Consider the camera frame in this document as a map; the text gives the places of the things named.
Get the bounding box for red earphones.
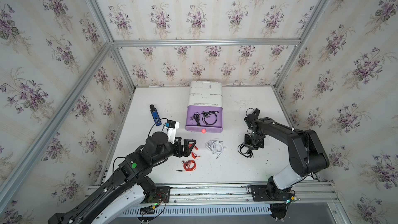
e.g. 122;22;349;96
189;144;201;159
177;160;197;172

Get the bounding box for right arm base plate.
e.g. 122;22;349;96
248;184;295;203

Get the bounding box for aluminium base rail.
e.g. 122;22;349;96
86;181;338;207

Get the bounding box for purple top drawer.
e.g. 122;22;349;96
185;105;223;133

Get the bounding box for black earphones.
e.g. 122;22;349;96
237;143;254;159
189;111;219;126

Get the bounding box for red earphones upper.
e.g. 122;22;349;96
189;144;201;159

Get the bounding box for red earphones lower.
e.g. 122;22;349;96
177;160;197;172

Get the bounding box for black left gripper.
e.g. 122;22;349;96
150;137;197;168

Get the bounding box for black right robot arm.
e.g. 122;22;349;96
238;108;330;192

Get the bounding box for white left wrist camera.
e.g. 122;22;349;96
165;120;180;144

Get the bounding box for white drawer cabinet shell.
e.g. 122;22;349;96
188;81;223;107

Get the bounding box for blue black stapler box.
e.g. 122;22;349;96
150;104;162;126

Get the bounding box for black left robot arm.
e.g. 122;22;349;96
48;132;197;224

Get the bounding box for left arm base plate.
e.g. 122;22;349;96
141;186;171;204

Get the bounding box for white earphones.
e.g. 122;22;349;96
205;140;226;159

